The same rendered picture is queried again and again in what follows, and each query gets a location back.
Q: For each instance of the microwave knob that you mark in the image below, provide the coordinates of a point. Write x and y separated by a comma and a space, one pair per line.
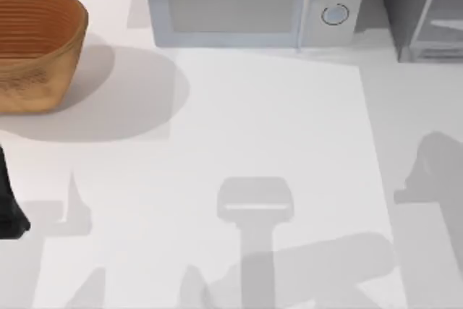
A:
335, 14

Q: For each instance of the microwave door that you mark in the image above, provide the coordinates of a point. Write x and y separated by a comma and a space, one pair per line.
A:
231, 1

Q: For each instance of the brown woven basket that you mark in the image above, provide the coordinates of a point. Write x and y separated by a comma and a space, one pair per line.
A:
54, 66

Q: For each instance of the pale microwave oven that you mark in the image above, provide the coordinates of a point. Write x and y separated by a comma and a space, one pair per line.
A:
356, 1

